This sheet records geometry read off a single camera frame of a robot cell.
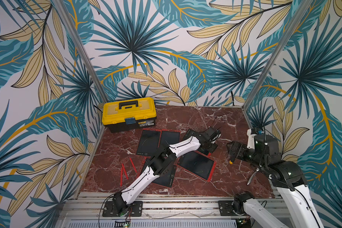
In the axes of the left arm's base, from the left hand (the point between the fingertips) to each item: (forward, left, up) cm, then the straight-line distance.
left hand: (213, 148), depth 95 cm
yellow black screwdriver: (-9, -10, 0) cm, 14 cm away
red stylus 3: (-16, +55, -2) cm, 58 cm away
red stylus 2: (-18, +57, -1) cm, 60 cm away
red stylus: (-15, +3, -1) cm, 16 cm away
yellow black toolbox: (+16, +58, +14) cm, 62 cm away
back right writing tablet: (-5, +13, +22) cm, 26 cm away
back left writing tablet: (+9, +30, -2) cm, 31 cm away
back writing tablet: (+4, +43, -1) cm, 44 cm away
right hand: (-13, -2, +25) cm, 28 cm away
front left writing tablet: (-20, +30, -2) cm, 36 cm away
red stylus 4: (-12, +51, -1) cm, 53 cm away
